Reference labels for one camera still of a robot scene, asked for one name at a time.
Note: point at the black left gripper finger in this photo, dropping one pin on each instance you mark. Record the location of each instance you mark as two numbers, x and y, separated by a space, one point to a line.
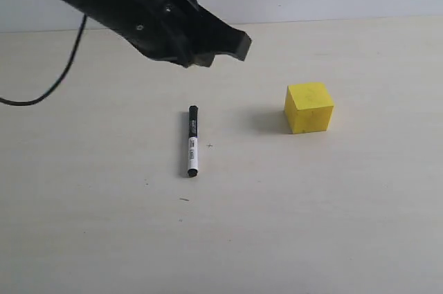
209 34

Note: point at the yellow foam cube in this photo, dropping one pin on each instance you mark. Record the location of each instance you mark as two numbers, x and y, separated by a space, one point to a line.
308 107

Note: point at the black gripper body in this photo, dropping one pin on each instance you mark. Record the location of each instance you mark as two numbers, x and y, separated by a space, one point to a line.
121 3

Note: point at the black and white marker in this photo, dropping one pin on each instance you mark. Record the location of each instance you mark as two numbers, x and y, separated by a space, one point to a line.
193 164

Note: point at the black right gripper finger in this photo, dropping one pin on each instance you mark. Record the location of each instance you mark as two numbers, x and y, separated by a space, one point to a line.
188 58

